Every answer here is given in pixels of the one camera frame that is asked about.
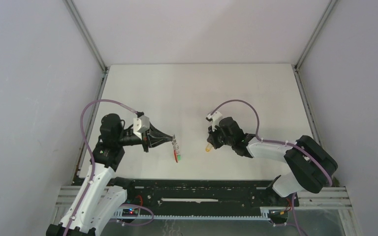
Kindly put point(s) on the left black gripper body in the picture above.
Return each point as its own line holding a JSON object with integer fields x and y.
{"x": 146, "y": 140}

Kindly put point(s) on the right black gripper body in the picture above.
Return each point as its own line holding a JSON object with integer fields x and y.
{"x": 217, "y": 136}

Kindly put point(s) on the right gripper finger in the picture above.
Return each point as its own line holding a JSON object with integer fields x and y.
{"x": 216, "y": 145}
{"x": 212, "y": 137}

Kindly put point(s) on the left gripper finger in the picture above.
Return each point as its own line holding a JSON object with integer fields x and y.
{"x": 156, "y": 134}
{"x": 157, "y": 141}

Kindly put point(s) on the yellow tag key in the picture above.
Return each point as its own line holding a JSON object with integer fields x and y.
{"x": 209, "y": 147}

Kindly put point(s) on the metal keyring holder red handle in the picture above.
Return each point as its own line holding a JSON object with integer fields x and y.
{"x": 175, "y": 148}

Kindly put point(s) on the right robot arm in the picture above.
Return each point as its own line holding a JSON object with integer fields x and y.
{"x": 310, "y": 166}

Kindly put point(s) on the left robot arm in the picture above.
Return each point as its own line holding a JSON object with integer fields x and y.
{"x": 90, "y": 210}

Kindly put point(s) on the electronics board with leds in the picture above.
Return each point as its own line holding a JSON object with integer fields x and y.
{"x": 130, "y": 212}

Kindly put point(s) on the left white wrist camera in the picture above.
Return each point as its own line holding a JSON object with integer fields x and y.
{"x": 141, "y": 124}

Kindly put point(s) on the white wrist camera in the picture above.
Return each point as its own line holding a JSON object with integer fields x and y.
{"x": 214, "y": 118}
{"x": 141, "y": 124}

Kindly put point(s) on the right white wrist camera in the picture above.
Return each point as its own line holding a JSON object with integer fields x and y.
{"x": 214, "y": 118}

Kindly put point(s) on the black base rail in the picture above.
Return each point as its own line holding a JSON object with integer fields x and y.
{"x": 203, "y": 198}

